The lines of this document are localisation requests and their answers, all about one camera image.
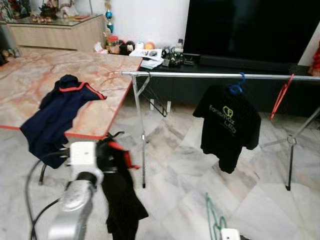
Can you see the blue trophy ornament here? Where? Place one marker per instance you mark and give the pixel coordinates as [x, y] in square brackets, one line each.
[109, 15]

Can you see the blue plastic hanger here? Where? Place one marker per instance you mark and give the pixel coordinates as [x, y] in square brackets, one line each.
[236, 91]

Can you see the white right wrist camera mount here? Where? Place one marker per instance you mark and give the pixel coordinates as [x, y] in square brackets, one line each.
[230, 235]

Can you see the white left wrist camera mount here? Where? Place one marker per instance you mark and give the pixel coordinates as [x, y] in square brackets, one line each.
[82, 155]

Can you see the marble folding table red edge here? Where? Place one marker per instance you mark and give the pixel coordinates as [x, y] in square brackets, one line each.
[25, 70]

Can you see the wooden sideboard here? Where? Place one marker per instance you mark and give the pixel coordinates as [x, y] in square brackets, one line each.
[55, 36]

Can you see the black flat television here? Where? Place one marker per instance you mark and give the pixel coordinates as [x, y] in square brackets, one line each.
[250, 30]

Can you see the black soundbar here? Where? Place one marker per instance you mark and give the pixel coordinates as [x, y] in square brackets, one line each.
[240, 62]

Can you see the orange ball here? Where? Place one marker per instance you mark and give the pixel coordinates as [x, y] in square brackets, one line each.
[149, 46]

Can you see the white plastic bottle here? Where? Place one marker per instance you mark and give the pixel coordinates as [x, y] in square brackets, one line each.
[180, 46]

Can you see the navy shirt with red trim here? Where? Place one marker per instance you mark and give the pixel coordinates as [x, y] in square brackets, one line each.
[50, 120]

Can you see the white tissue pack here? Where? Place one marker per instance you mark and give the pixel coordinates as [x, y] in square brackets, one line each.
[100, 48]

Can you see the green plastic hanger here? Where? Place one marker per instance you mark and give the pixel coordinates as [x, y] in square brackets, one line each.
[208, 202]

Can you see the stack of white papers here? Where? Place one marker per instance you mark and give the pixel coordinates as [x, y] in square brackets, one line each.
[150, 57]

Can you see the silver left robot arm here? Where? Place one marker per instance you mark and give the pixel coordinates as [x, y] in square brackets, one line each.
[72, 210]

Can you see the black tv console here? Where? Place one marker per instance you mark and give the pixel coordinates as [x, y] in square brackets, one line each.
[190, 92]

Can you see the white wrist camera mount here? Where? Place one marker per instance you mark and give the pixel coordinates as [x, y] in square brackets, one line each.
[82, 155]
[230, 235]

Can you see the jar with red lid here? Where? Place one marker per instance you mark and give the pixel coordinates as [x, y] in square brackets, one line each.
[113, 46]

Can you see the silver clothes rack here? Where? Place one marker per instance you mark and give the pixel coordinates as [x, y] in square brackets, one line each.
[200, 75]

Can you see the red plastic hanger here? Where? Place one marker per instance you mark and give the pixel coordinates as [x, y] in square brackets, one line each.
[281, 97]

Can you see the black t-shirt with green print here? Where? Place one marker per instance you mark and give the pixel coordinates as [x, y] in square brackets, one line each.
[225, 130]

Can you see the dark brown plush toy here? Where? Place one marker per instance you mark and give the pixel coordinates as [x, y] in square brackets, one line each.
[127, 47]

